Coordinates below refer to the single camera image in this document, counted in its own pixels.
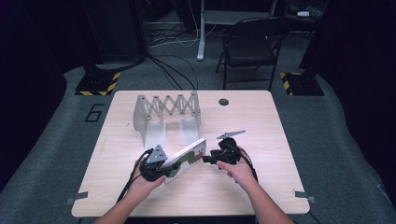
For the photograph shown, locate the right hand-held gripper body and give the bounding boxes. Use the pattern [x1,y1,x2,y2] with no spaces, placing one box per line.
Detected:
[216,129,247,165]

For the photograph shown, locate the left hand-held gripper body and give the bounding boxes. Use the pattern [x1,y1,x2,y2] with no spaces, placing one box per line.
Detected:
[139,144,168,182]

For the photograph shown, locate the white caterpillar picture book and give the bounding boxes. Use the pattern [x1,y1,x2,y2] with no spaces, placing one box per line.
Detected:
[161,137,207,185]

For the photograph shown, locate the person's left hand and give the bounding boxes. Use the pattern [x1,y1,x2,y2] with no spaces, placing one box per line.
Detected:
[127,156,167,201]

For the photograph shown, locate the person's right hand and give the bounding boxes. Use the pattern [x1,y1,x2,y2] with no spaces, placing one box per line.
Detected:
[216,147,258,191]

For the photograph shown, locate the grey expandable book rack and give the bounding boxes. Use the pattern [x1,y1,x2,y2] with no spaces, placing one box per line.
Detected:
[132,91,202,149]

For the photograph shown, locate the black folding chair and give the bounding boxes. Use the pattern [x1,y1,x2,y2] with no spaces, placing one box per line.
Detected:
[215,16,292,92]

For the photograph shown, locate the white desk leg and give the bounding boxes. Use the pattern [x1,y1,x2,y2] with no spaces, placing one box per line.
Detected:
[196,0,207,62]

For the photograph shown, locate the grey desk top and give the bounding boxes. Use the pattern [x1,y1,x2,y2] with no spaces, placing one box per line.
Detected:
[204,8,276,26]

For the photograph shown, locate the black curtain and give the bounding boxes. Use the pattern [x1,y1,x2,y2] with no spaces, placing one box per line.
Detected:
[0,0,104,189]
[298,0,396,200]

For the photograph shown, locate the right hand-held gripper cable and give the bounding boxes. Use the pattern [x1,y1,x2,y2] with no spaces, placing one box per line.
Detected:
[231,144,260,184]

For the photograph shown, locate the grey table bracket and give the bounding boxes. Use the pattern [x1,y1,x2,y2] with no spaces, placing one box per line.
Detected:
[64,190,90,206]
[293,189,317,203]

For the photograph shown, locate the black floor cables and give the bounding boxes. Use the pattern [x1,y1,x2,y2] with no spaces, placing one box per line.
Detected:
[147,53,200,91]

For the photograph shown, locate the black yellow striped base plate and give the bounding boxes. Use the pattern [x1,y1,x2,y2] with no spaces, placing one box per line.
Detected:
[75,71,122,97]
[278,71,325,97]

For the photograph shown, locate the white floor cables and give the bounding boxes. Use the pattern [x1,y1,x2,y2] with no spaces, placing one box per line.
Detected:
[148,0,219,49]

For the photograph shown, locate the black stand post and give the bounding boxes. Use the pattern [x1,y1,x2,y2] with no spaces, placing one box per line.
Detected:
[78,0,149,74]

